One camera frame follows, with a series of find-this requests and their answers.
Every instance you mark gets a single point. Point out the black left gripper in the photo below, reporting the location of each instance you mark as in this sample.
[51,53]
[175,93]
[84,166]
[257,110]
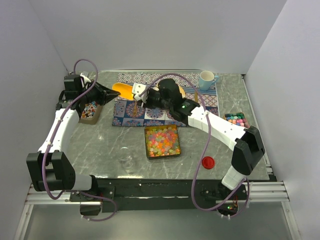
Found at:
[105,94]

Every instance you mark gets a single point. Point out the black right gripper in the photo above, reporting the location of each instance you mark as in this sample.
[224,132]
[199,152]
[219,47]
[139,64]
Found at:
[147,105]

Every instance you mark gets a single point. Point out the yellow plastic scoop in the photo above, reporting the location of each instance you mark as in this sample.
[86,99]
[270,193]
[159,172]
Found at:
[125,90]

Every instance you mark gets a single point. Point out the square tin of translucent candies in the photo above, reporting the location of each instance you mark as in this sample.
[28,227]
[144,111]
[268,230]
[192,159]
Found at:
[162,142]

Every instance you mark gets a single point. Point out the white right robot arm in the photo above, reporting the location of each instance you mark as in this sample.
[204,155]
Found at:
[246,143]

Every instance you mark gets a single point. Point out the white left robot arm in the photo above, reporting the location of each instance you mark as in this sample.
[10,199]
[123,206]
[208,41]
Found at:
[49,168]

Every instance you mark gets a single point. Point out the brown box of wrapped candies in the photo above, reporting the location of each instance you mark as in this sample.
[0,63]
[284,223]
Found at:
[91,113]

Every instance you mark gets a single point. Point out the gold tin of opaque candies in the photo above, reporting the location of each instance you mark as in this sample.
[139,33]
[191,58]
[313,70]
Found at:
[237,118]

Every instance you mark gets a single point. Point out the cream and orange plate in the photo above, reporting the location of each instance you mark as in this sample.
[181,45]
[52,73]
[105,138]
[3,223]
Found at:
[181,90]

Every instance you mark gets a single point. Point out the patterned placemat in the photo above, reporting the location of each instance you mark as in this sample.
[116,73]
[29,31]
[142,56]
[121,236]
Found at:
[123,108]

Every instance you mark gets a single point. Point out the gold fork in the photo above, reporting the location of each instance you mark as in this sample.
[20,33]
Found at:
[135,110]

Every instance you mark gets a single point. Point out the gold knife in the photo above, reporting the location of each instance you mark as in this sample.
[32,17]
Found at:
[196,97]

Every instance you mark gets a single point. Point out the light blue mug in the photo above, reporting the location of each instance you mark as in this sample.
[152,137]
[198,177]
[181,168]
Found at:
[206,79]

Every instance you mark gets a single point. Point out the clear glass jar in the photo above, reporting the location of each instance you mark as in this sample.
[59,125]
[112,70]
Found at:
[127,160]

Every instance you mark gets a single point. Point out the red jar lid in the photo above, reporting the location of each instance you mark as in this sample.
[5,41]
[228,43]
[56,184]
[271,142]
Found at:
[208,162]

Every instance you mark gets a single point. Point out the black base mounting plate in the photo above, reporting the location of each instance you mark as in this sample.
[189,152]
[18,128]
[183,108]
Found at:
[135,194]

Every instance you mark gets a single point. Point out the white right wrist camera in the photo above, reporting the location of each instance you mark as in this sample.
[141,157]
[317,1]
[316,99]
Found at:
[140,92]

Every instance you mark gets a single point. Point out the aluminium frame rail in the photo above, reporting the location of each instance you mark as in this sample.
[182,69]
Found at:
[259,192]

